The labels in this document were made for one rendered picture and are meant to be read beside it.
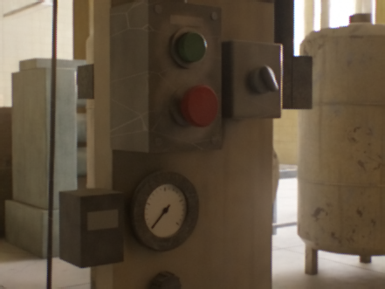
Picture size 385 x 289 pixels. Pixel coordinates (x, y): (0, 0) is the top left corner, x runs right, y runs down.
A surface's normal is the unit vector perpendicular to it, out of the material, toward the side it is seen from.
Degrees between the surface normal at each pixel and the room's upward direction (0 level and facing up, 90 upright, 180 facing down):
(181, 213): 90
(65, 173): 90
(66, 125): 90
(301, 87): 90
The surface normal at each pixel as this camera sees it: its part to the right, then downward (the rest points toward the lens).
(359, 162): -0.22, 0.04
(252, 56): 0.59, 0.04
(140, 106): -0.80, 0.03
